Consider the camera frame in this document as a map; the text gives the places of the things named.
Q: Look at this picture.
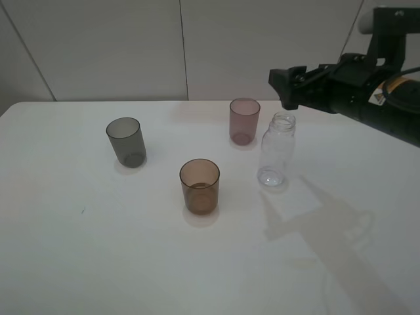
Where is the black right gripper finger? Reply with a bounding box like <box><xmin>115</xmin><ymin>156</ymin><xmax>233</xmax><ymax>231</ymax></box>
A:
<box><xmin>268</xmin><ymin>65</ymin><xmax>328</xmax><ymax>89</ymax></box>

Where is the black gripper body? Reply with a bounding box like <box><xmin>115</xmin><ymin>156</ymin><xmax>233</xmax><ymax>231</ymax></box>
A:
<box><xmin>305</xmin><ymin>53</ymin><xmax>400</xmax><ymax>114</ymax></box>

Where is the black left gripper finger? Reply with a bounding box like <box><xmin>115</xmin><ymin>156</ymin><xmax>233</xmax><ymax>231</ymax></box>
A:
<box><xmin>277</xmin><ymin>83</ymin><xmax>315</xmax><ymax>110</ymax></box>

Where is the clear plastic bottle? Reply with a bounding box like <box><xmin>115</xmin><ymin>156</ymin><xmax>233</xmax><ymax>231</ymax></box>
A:
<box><xmin>257</xmin><ymin>112</ymin><xmax>296</xmax><ymax>188</ymax></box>

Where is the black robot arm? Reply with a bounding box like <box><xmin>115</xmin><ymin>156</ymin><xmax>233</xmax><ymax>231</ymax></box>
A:
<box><xmin>268</xmin><ymin>53</ymin><xmax>419</xmax><ymax>146</ymax></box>

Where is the pink translucent plastic cup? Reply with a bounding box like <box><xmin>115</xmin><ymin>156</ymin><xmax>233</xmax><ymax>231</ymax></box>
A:
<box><xmin>229</xmin><ymin>98</ymin><xmax>261</xmax><ymax>146</ymax></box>

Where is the brown translucent plastic cup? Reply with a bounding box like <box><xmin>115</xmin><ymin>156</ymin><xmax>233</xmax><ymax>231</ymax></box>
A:
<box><xmin>179</xmin><ymin>158</ymin><xmax>221</xmax><ymax>215</ymax></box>

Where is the grey translucent plastic cup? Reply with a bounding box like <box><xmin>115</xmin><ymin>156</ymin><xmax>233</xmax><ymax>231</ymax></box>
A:
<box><xmin>106</xmin><ymin>117</ymin><xmax>147</xmax><ymax>168</ymax></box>

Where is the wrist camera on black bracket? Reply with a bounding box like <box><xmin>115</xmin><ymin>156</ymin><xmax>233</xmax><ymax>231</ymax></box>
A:
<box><xmin>358</xmin><ymin>7</ymin><xmax>419</xmax><ymax>70</ymax></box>

